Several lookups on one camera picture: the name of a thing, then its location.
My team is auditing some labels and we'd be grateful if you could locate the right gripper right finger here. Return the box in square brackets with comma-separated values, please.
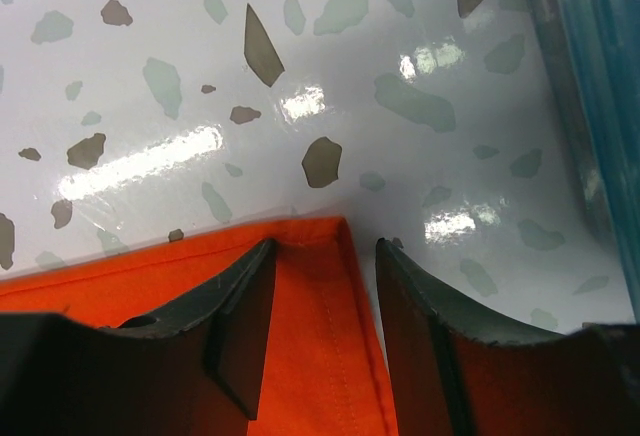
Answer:
[376, 239, 639, 435]

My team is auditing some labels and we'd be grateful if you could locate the orange t shirt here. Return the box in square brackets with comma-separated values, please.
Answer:
[1, 217, 397, 435]

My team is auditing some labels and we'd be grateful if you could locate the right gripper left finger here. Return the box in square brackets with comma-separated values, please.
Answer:
[1, 239, 277, 435]

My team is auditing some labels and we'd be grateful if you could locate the teal plastic basket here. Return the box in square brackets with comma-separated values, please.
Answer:
[527, 0, 639, 310]

